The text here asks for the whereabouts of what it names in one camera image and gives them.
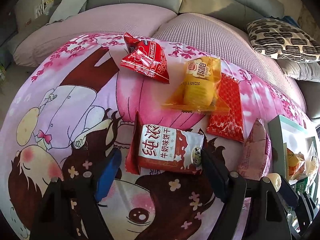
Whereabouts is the white peach crisp packet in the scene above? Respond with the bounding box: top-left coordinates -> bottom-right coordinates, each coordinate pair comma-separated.
287,149 -> 306,180

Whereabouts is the red milk biscuit packet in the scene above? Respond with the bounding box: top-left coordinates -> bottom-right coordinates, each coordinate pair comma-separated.
125,112 -> 206,175

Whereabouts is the red patterned packet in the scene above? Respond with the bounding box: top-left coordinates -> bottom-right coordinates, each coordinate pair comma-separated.
206,73 -> 244,142

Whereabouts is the orange bread packet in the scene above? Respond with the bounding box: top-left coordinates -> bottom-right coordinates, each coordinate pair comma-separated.
164,56 -> 221,113

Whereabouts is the red triangular snack packet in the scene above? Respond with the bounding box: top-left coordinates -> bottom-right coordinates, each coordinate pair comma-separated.
120,33 -> 170,84

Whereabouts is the green snack packet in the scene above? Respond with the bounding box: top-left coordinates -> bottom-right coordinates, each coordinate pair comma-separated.
294,174 -> 308,193

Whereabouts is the yellow jelly cup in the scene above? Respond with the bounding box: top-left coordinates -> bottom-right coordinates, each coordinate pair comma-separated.
267,173 -> 281,192

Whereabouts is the pink swiss roll packet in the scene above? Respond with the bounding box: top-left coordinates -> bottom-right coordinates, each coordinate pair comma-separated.
237,119 -> 272,180

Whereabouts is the mint green cardboard tray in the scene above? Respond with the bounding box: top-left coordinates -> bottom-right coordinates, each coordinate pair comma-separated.
267,114 -> 320,205

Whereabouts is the pink cartoon printed blanket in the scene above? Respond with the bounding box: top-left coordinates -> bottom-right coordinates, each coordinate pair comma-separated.
1,33 -> 311,239

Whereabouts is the black cream patterned pillow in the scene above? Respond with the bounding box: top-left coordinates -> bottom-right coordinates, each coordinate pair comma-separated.
247,18 -> 319,63

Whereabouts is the pink sofa seat cover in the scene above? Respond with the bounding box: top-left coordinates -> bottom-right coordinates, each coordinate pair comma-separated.
7,4 -> 306,112

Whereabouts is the blue cloth behind pillows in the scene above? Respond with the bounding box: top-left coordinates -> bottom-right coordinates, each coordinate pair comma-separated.
280,16 -> 300,28

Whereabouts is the light grey small cushion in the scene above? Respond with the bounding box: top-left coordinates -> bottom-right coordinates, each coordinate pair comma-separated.
48,0 -> 87,24

